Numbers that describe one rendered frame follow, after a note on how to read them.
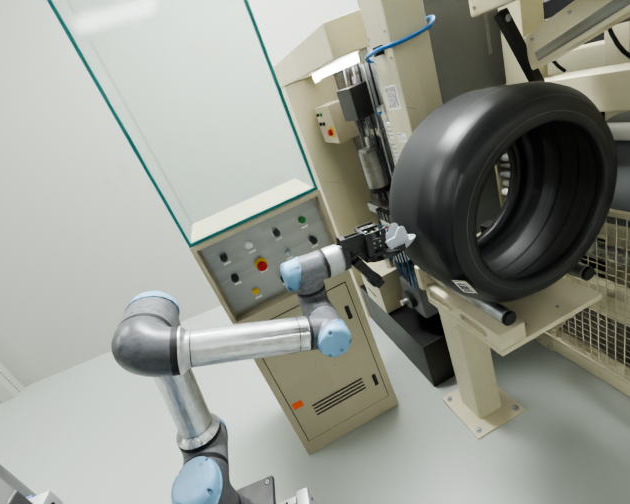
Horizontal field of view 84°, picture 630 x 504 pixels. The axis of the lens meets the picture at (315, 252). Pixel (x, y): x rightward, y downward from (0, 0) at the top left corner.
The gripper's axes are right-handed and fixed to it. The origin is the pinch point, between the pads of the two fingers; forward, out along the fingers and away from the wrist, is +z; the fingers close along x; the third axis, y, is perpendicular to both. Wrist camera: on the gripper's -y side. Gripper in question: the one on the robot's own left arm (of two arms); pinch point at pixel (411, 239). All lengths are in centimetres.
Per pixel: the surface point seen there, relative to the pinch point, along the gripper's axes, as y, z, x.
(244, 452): -130, -79, 79
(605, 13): 41, 56, -5
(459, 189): 13.2, 7.5, -11.2
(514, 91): 29.9, 26.4, -7.8
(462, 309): -31.4, 16.0, 3.5
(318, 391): -88, -31, 55
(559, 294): -34, 45, -5
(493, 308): -25.7, 18.0, -7.6
